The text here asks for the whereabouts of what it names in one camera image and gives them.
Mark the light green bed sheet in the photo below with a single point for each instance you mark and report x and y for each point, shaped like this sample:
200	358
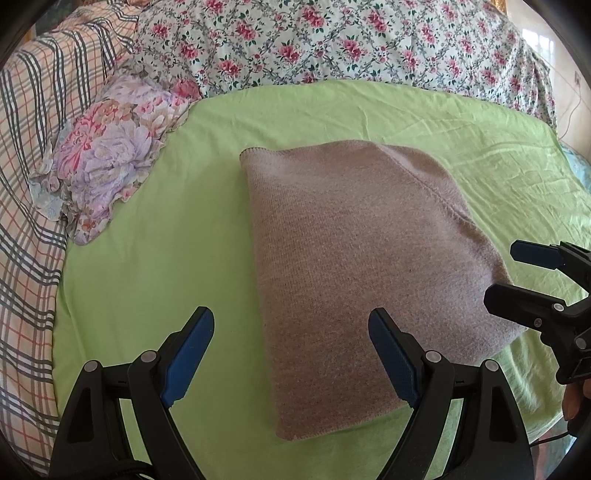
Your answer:
184	203

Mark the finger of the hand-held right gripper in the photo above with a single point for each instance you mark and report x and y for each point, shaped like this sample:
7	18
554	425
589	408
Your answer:
535	254
521	300

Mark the purple floral ruffled pillow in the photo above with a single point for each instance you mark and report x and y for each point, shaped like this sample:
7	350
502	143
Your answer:
111	152

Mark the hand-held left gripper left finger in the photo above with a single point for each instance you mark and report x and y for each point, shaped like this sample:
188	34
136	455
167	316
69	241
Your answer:
189	360

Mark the beige pink knitted sweater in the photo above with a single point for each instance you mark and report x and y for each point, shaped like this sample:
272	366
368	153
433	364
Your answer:
360	258

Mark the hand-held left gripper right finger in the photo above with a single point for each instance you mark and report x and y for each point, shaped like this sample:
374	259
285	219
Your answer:
392	360

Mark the plaid checked blanket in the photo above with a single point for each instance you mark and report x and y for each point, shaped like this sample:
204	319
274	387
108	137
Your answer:
27	184

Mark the white quilt with pink flowers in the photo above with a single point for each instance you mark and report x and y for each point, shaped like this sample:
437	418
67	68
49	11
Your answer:
323	41

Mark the person's right hand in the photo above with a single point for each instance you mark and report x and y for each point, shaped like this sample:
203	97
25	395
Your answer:
572	401

